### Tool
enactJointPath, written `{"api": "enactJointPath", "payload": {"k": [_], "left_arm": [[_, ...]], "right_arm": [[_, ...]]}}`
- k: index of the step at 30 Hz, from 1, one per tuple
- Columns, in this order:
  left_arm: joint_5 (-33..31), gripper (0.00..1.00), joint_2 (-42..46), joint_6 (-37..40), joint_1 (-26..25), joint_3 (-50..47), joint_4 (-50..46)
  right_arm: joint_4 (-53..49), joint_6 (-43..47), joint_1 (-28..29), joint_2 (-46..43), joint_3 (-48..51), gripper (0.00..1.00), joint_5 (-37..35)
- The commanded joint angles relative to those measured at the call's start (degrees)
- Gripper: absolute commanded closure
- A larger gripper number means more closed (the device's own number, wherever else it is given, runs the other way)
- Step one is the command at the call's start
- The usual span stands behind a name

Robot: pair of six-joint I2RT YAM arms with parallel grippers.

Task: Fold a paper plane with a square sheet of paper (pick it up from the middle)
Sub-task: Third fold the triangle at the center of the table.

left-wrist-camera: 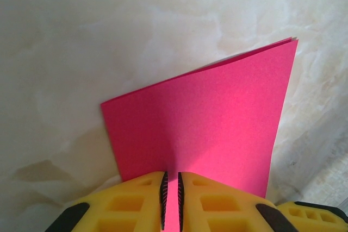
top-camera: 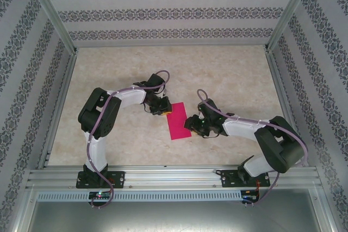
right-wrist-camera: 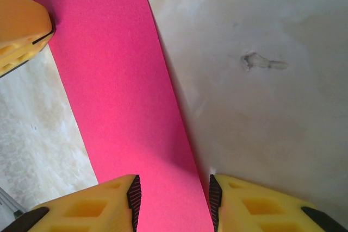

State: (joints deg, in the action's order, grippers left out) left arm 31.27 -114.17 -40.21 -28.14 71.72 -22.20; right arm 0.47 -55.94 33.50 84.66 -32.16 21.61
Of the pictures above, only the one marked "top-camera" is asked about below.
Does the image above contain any pink paper sheet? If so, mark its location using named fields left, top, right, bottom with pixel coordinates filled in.
left=166, top=102, right=194, bottom=141

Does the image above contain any grey metal sheet panel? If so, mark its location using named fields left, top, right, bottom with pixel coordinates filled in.
left=27, top=201, right=321, bottom=232

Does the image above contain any aluminium mounting rail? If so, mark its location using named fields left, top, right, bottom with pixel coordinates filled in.
left=26, top=164, right=323, bottom=189

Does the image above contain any slotted grey cable duct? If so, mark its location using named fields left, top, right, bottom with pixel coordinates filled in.
left=36, top=190, right=243, bottom=202

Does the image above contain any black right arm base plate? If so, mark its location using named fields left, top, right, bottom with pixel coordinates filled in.
left=219, top=168, right=270, bottom=189

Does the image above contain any aluminium side rail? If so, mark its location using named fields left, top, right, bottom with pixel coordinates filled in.
left=36, top=52, right=79, bottom=170
left=265, top=51, right=310, bottom=167

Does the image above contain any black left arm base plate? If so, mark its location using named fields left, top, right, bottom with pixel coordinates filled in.
left=76, top=171, right=126, bottom=189

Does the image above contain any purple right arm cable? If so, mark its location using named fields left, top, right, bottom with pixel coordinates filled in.
left=196, top=89, right=309, bottom=207

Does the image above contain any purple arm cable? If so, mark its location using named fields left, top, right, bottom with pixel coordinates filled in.
left=86, top=70, right=171, bottom=210
left=196, top=89, right=309, bottom=207

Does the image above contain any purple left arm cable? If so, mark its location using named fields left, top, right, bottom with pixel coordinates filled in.
left=86, top=70, right=171, bottom=210

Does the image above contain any aluminium frame post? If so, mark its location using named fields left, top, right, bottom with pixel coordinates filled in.
left=23, top=0, right=79, bottom=55
left=264, top=0, right=318, bottom=53

